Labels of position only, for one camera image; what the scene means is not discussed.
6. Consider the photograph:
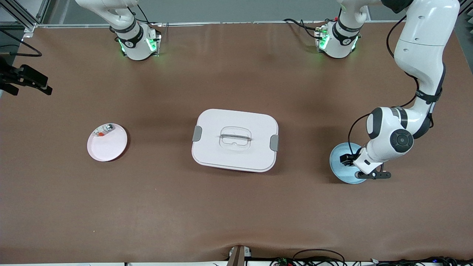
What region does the clear container lid handle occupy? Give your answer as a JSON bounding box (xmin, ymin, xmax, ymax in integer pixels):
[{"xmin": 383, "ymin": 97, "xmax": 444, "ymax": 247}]
[{"xmin": 219, "ymin": 134, "xmax": 252, "ymax": 143}]

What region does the brown camera mount post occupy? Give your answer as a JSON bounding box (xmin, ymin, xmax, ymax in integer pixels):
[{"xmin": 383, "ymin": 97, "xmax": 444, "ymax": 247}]
[{"xmin": 226, "ymin": 245, "xmax": 246, "ymax": 266}]

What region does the light blue round plate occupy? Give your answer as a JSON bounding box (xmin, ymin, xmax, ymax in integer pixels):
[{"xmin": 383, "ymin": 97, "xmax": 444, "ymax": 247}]
[{"xmin": 329, "ymin": 142, "xmax": 370, "ymax": 184}]

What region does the pink round plate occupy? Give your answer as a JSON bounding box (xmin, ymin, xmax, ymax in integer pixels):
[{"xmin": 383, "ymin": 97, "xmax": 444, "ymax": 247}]
[{"xmin": 87, "ymin": 123, "xmax": 128, "ymax": 162}]

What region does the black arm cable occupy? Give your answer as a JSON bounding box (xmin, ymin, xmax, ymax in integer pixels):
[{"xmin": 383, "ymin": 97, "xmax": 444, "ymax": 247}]
[
  {"xmin": 0, "ymin": 30, "xmax": 42, "ymax": 58},
  {"xmin": 348, "ymin": 15, "xmax": 442, "ymax": 156}
]

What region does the brown table cover sheet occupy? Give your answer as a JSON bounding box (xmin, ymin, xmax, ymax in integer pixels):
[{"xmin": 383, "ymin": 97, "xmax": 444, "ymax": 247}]
[{"xmin": 0, "ymin": 21, "xmax": 473, "ymax": 265}]

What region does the aluminium frame profile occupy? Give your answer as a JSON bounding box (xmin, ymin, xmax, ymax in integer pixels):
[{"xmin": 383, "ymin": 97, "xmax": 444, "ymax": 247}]
[
  {"xmin": 456, "ymin": 0, "xmax": 473, "ymax": 23},
  {"xmin": 0, "ymin": 0, "xmax": 50, "ymax": 32}
]

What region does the white lidded container box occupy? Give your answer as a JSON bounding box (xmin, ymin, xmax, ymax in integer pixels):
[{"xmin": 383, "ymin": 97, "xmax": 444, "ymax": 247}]
[{"xmin": 191, "ymin": 109, "xmax": 279, "ymax": 173}]

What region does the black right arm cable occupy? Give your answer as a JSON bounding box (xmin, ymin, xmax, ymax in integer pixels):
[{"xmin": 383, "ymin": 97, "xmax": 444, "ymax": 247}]
[{"xmin": 0, "ymin": 30, "xmax": 42, "ymax": 58}]

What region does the black looped cable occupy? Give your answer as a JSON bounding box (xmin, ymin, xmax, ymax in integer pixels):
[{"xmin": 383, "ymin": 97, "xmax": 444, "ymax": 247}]
[{"xmin": 292, "ymin": 249, "xmax": 347, "ymax": 266}]

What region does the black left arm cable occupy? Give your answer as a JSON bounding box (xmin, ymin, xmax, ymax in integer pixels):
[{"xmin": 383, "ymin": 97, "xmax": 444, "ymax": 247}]
[{"xmin": 348, "ymin": 15, "xmax": 442, "ymax": 156}]

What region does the black cable bundle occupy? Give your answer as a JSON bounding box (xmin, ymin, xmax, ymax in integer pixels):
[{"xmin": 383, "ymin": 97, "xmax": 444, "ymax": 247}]
[{"xmin": 370, "ymin": 256, "xmax": 473, "ymax": 266}]

